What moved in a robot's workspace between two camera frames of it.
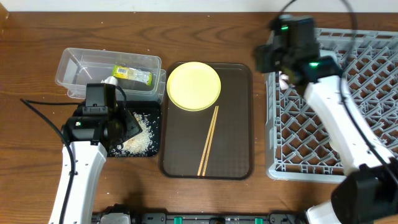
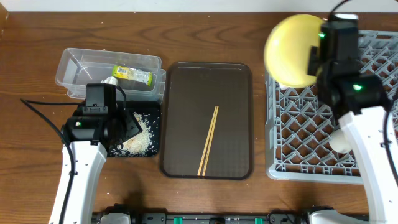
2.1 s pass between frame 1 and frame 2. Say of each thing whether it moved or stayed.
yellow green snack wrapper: stayed
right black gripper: moved
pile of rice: stayed
